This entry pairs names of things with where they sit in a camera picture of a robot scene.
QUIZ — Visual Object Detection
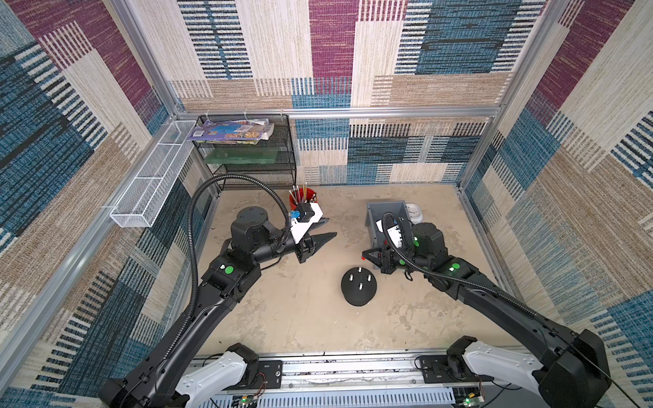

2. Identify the white wire mesh basket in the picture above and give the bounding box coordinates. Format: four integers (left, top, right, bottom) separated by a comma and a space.
110, 121, 195, 228

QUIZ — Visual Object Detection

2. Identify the black corrugated cable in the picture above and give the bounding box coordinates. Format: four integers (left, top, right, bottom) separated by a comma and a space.
162, 172, 292, 353
381, 211, 542, 312

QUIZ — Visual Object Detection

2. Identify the right black corrugated cable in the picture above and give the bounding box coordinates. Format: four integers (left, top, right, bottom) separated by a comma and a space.
381, 211, 542, 312

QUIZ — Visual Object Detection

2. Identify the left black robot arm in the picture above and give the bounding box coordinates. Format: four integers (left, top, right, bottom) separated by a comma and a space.
99, 203, 336, 407

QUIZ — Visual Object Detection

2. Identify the white round kitchen timer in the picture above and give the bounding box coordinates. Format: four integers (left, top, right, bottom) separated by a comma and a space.
406, 202, 423, 224

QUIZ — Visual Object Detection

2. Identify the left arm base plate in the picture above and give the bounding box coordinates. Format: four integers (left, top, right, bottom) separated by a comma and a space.
227, 360, 283, 391

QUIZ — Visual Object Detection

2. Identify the red pen cup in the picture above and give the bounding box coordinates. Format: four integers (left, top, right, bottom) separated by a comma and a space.
289, 185, 317, 210

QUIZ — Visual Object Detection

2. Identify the left black corrugated cable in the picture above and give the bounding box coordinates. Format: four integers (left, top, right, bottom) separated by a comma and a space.
162, 172, 292, 353

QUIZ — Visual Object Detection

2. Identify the black wire shelf rack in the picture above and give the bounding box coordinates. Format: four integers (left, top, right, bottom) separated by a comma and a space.
192, 114, 298, 189

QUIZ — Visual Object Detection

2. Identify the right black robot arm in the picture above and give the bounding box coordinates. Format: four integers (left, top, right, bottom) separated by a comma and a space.
362, 214, 613, 407

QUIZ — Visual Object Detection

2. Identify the black dome screw fixture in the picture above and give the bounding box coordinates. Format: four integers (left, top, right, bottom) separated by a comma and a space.
341, 267, 378, 307

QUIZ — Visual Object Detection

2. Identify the colourful book on shelf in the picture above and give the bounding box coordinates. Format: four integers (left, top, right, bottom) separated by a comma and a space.
187, 119, 275, 145

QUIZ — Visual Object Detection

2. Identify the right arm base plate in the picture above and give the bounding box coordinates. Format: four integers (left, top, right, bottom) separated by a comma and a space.
417, 355, 480, 384

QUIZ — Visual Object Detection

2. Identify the grey plastic parts bin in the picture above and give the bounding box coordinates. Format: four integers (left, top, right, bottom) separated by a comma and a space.
366, 200, 413, 249

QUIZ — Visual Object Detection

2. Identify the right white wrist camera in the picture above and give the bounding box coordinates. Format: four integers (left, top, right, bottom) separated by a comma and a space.
376, 219, 403, 248

